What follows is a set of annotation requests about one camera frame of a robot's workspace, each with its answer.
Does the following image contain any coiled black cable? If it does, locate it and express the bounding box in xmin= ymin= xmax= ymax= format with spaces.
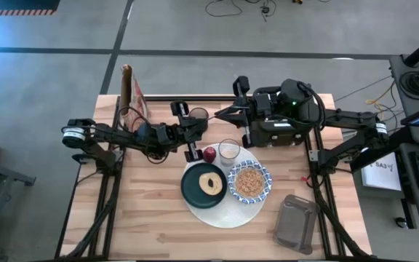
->
xmin=399 ymin=70 xmax=419 ymax=98

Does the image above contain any blue patterned paper bowl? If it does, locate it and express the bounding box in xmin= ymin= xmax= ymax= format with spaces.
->
xmin=227 ymin=159 xmax=273 ymax=205

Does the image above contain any grey plastic container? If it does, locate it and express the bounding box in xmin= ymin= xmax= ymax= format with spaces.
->
xmin=274 ymin=194 xmax=320 ymax=255

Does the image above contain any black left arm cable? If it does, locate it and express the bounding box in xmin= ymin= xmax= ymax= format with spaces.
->
xmin=116 ymin=106 xmax=170 ymax=165

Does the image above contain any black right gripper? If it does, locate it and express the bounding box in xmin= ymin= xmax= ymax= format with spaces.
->
xmin=215 ymin=75 xmax=287 ymax=148

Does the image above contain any orange pumpkin cereal bag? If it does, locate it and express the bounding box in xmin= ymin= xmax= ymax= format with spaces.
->
xmin=119 ymin=64 xmax=149 ymax=132

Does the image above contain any grey metal stand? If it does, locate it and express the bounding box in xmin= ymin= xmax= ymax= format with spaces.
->
xmin=0 ymin=156 xmax=37 ymax=255

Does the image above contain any black floor cable with plug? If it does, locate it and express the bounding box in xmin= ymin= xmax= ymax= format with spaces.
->
xmin=245 ymin=0 xmax=280 ymax=23

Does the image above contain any heap of cereal pieces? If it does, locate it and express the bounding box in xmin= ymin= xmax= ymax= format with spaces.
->
xmin=234 ymin=167 xmax=265 ymax=198

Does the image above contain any black aluminium table frame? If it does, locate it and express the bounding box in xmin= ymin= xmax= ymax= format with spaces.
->
xmin=55 ymin=94 xmax=372 ymax=261

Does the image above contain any large white plate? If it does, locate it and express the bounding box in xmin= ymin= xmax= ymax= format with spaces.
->
xmin=182 ymin=143 xmax=268 ymax=229

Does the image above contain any striped hazard tape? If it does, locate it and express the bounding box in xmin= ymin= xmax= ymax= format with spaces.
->
xmin=0 ymin=9 xmax=57 ymax=16

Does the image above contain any clear glass with white filling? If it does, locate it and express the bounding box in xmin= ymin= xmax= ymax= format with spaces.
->
xmin=218 ymin=138 xmax=241 ymax=167

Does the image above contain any black four-slot toaster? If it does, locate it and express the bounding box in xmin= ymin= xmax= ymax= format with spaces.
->
xmin=247 ymin=116 xmax=314 ymax=148

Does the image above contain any white paper sheet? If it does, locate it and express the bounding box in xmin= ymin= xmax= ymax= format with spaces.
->
xmin=362 ymin=151 xmax=402 ymax=192

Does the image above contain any brown bagel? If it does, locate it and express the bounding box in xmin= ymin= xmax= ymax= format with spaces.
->
xmin=199 ymin=172 xmax=224 ymax=197

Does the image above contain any dark green plate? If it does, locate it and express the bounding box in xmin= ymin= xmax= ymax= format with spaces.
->
xmin=180 ymin=162 xmax=228 ymax=210

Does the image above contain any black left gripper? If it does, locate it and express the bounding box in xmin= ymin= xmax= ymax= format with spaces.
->
xmin=154 ymin=100 xmax=210 ymax=164

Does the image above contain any yellow floor cable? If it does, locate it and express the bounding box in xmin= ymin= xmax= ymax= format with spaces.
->
xmin=364 ymin=97 xmax=391 ymax=117

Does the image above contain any red apple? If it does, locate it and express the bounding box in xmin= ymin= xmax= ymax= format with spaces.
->
xmin=202 ymin=146 xmax=218 ymax=164

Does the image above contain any black floor cable loop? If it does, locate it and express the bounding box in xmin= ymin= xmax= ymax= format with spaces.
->
xmin=204 ymin=0 xmax=243 ymax=18

